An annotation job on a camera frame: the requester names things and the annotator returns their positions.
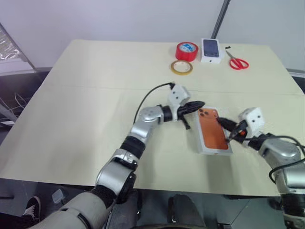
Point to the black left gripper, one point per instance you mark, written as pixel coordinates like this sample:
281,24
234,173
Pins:
182,111

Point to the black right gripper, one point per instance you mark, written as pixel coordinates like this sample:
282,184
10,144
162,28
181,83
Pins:
238,136

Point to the white box lid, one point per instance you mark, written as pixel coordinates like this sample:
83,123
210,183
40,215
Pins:
212,136

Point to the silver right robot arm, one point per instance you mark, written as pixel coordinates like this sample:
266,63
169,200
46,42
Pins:
278,148

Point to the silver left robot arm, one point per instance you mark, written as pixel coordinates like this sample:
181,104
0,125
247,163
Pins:
145,117

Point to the white box with dark phone print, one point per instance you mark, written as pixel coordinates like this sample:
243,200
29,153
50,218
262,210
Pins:
210,48

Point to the clear plastic container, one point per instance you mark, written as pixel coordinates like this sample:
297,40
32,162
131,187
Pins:
58,195

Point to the thin yellow tape roll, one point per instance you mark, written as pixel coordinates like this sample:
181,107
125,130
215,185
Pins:
181,74

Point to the red tape roll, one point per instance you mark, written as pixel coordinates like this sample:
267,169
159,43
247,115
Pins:
182,56

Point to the small black screws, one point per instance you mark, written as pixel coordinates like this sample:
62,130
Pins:
228,47

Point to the black table caster wheel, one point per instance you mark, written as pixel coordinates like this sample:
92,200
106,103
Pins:
274,204

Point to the grey metal pole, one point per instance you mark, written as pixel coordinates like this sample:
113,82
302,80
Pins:
220,16

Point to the cream paper table cover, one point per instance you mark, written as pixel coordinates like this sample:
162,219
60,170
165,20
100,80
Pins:
83,95

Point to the black and white sneaker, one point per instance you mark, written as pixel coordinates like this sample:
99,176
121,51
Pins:
32,208

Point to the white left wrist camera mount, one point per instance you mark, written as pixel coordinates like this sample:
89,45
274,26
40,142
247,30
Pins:
177,95

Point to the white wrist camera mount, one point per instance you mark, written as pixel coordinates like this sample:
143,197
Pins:
177,95
255,119

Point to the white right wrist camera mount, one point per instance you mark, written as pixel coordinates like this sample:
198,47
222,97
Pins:
255,119

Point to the grey metal rail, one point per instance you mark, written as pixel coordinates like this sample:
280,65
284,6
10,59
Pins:
296,72

